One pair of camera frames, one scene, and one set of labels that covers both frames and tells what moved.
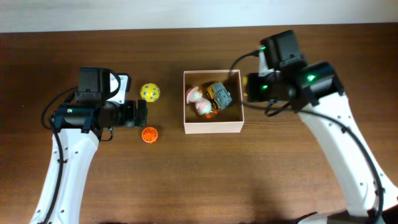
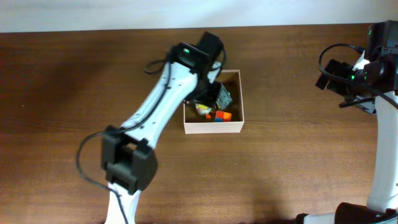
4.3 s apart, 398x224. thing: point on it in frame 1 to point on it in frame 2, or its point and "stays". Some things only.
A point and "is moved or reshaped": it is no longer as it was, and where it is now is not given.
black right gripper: x=254 y=89 to x=365 y=101
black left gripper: x=131 y=117 to x=209 y=100
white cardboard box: x=228 y=120 stays
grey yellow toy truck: x=219 y=95 stays
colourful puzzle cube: x=244 y=81 to x=222 y=116
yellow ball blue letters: x=150 y=92 is moved or reshaped
